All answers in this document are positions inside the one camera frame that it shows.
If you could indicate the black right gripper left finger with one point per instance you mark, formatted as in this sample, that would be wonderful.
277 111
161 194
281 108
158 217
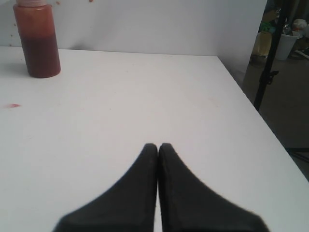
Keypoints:
128 206

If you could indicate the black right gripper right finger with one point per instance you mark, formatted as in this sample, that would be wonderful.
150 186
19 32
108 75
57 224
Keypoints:
188 205

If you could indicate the red sauce bottle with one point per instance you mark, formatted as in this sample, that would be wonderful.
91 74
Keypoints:
35 23

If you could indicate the black tripod stand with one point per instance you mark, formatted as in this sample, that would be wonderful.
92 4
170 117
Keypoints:
266 75

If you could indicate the yellow bag in background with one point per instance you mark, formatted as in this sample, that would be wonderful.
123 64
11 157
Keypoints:
262 44

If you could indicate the white bucket in background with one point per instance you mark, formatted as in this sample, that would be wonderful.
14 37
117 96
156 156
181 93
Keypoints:
285 45

